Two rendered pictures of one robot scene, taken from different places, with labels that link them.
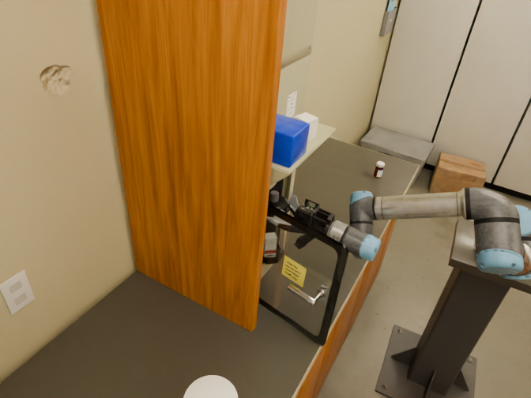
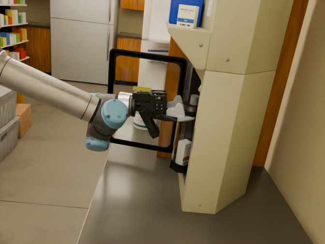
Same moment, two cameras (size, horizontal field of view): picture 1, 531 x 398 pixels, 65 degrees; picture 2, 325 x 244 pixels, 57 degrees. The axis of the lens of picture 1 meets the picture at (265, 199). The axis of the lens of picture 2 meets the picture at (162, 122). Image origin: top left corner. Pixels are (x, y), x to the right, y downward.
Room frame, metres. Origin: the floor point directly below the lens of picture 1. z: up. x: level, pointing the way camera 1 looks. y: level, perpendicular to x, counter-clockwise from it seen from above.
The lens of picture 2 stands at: (1.89, -0.59, 1.56)
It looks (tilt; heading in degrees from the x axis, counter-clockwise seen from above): 21 degrees down; 150
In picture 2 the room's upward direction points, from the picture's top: 7 degrees clockwise
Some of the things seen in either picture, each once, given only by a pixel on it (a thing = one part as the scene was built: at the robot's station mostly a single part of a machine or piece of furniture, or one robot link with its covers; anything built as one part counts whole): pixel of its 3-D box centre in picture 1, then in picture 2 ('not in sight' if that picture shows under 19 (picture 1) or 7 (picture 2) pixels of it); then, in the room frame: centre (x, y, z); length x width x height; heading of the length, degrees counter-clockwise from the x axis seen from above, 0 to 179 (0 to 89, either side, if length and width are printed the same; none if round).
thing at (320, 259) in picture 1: (290, 275); (143, 102); (0.85, -0.09, 1.19); 0.30 x 0.01 x 0.40; 53
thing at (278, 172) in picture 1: (295, 157); (183, 42); (1.06, -0.07, 1.46); 0.32 x 0.12 x 0.10; 153
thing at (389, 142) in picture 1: (393, 156); not in sight; (3.53, -1.19, 0.17); 0.60 x 0.42 x 0.33; 61
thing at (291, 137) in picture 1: (283, 140); (184, 10); (0.97, -0.03, 1.55); 0.10 x 0.10 x 0.09; 63
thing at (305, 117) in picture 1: (305, 126); (187, 16); (1.10, -0.10, 1.54); 0.05 x 0.05 x 0.06; 47
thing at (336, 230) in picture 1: (336, 233); (125, 105); (1.00, -0.23, 1.24); 0.08 x 0.05 x 0.08; 153
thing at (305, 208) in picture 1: (314, 220); (149, 104); (1.04, -0.16, 1.25); 0.12 x 0.08 x 0.09; 63
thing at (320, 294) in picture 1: (305, 291); not in sight; (0.78, -0.13, 1.20); 0.10 x 0.05 x 0.03; 53
